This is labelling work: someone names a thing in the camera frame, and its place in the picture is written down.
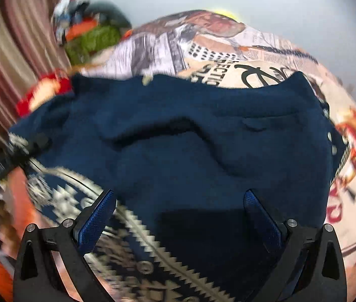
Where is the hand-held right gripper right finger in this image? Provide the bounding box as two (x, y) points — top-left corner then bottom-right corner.
(244, 190), (348, 302)

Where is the red cloth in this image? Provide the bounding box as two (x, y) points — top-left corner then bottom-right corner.
(16, 72), (73, 118)

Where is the printed plush blanket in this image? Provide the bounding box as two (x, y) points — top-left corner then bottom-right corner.
(71, 9), (356, 290)

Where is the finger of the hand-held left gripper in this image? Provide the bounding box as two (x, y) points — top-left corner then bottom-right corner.
(6, 134), (52, 170)

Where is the yellow cloth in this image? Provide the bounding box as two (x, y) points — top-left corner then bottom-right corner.
(209, 8), (239, 18)

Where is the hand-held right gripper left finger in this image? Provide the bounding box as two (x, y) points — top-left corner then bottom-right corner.
(13, 190), (117, 302)

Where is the red striped fabric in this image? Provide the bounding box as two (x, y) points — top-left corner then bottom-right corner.
(0, 0), (71, 133)

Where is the navy patterned knit sweater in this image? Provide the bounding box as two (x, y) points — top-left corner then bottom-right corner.
(8, 71), (346, 302)

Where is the pile of colourful clutter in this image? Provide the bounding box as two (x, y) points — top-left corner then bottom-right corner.
(54, 0), (132, 66)

